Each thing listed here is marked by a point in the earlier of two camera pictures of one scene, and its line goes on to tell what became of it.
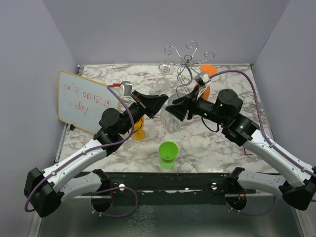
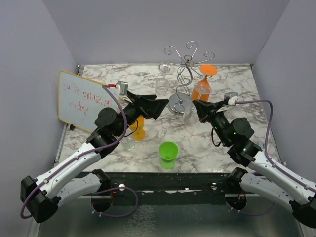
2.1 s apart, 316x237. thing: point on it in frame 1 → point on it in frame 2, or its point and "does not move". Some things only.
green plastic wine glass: x=168 y=152 does not move
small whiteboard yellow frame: x=81 y=100 does not move
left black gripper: x=149 y=104 does not move
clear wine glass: x=171 y=122 → x=190 y=116
